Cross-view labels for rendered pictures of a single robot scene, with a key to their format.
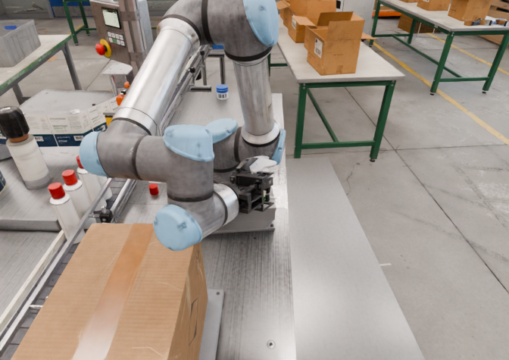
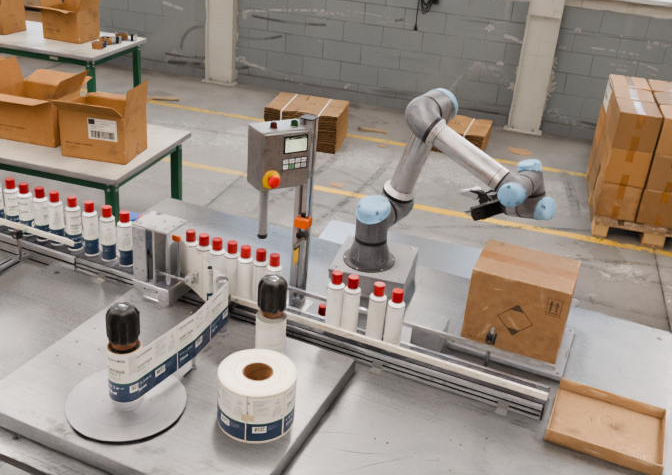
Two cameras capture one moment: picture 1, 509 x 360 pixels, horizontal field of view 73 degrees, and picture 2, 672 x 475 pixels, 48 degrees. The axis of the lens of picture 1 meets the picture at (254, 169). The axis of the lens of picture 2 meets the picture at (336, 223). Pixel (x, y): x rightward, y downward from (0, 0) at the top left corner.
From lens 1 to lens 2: 2.51 m
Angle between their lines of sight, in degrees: 61
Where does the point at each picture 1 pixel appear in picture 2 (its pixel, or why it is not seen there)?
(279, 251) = (440, 275)
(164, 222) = (548, 205)
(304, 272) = (464, 272)
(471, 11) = (84, 29)
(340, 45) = (134, 118)
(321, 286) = not seen: hidden behind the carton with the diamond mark
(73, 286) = (528, 277)
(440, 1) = (14, 19)
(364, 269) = (471, 252)
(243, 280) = (461, 295)
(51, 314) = (546, 283)
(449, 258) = not seen: hidden behind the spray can
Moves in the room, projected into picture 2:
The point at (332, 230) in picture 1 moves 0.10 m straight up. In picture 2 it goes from (429, 249) to (432, 227)
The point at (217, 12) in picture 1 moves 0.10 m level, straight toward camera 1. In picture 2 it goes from (444, 109) to (475, 114)
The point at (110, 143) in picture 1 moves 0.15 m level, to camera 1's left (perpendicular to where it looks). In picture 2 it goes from (523, 182) to (515, 199)
